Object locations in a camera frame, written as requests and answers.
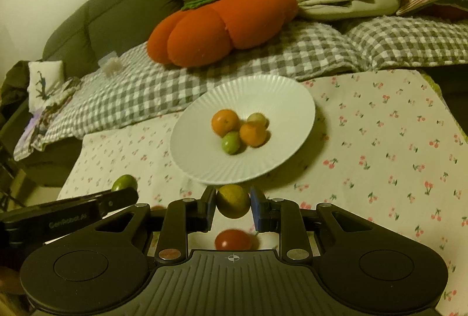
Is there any orange pumpkin cushion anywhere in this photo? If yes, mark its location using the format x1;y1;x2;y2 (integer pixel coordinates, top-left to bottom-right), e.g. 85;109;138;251
147;0;298;68

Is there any pale small fruit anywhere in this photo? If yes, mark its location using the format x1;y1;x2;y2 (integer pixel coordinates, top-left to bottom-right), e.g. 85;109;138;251
247;113;269;128

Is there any floral patterned cloth left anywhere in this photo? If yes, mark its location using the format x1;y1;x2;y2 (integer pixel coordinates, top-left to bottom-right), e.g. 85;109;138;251
13;77;82;161

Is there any white embroidered pillow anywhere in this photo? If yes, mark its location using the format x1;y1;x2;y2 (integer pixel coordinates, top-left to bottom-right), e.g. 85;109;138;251
28;60;64;113

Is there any white ribbed plate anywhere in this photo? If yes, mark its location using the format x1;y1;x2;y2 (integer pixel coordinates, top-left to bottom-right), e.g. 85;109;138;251
170;75;316;184

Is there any yellow-green plum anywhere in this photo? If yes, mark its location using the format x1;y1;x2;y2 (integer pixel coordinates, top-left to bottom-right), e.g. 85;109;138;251
216;184;251;219

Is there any grey checkered blanket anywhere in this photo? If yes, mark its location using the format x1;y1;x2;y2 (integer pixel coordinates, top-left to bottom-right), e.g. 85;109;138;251
44;16;467;149

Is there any cherry print tablecloth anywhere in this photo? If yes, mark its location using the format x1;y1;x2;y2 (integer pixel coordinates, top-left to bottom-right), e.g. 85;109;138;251
60;70;467;315

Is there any small orange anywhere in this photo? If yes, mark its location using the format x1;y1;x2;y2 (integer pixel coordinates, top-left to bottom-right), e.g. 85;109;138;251
240;122;267;147

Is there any green plum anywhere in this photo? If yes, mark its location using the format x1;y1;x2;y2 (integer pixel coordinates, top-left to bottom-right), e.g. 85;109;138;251
111;174;138;192
221;131;241;155

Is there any red tomato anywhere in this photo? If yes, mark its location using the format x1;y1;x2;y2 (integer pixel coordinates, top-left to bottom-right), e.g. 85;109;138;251
215;229;252;251

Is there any person's left hand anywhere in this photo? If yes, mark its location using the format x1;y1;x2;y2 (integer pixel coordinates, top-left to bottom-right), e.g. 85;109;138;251
1;266;29;315

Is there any clear cotton swab box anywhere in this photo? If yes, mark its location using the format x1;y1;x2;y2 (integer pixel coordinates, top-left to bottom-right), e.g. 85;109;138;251
98;51;123;77

